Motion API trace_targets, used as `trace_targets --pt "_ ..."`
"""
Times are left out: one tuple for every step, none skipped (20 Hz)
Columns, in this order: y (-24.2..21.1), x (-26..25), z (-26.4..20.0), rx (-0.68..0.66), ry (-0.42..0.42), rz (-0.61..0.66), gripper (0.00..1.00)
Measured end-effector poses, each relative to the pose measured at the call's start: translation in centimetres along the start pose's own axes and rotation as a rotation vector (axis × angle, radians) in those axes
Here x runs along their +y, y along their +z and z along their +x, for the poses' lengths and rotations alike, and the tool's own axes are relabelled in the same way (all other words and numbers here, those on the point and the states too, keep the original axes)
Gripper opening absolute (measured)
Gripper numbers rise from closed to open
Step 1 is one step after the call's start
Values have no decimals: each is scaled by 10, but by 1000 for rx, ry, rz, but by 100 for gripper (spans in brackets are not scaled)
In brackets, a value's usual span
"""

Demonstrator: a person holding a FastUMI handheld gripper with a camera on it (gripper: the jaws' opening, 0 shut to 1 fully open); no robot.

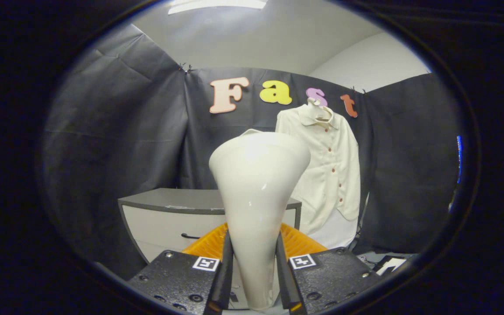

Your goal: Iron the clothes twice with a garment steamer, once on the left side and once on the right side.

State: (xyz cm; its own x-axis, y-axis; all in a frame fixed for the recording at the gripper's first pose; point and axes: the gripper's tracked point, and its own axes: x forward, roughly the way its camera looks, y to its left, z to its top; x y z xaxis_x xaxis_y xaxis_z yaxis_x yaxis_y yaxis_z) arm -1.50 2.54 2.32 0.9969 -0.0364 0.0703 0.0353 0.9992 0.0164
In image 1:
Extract ceiling light panel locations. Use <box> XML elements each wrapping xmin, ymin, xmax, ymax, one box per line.
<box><xmin>168</xmin><ymin>0</ymin><xmax>268</xmax><ymax>15</ymax></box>

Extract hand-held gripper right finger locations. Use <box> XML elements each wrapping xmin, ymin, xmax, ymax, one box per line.
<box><xmin>275</xmin><ymin>222</ymin><xmax>384</xmax><ymax>314</ymax></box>

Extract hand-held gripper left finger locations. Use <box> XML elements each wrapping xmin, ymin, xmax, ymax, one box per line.
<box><xmin>127</xmin><ymin>222</ymin><xmax>234</xmax><ymax>315</ymax></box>

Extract white garment steamer head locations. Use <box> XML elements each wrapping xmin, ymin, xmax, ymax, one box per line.
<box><xmin>209</xmin><ymin>128</ymin><xmax>312</xmax><ymax>311</ymax></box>

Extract grey drawer cabinet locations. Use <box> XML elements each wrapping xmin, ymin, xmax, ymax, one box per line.
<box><xmin>118</xmin><ymin>188</ymin><xmax>303</xmax><ymax>309</ymax></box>

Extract black backdrop cloth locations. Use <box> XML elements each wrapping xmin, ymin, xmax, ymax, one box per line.
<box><xmin>42</xmin><ymin>24</ymin><xmax>462</xmax><ymax>280</ymax></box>

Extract cream button shirt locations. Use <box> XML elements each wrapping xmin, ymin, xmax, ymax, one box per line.
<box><xmin>275</xmin><ymin>98</ymin><xmax>362</xmax><ymax>235</ymax></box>

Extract white hanging cloth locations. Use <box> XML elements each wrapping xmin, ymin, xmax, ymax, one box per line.
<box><xmin>308</xmin><ymin>206</ymin><xmax>360</xmax><ymax>251</ymax></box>

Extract white plastic hanger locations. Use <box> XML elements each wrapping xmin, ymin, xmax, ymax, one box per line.
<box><xmin>307</xmin><ymin>97</ymin><xmax>334</xmax><ymax>123</ymax></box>

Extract white paper sheet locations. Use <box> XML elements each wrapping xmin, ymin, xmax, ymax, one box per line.
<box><xmin>375</xmin><ymin>257</ymin><xmax>409</xmax><ymax>277</ymax></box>

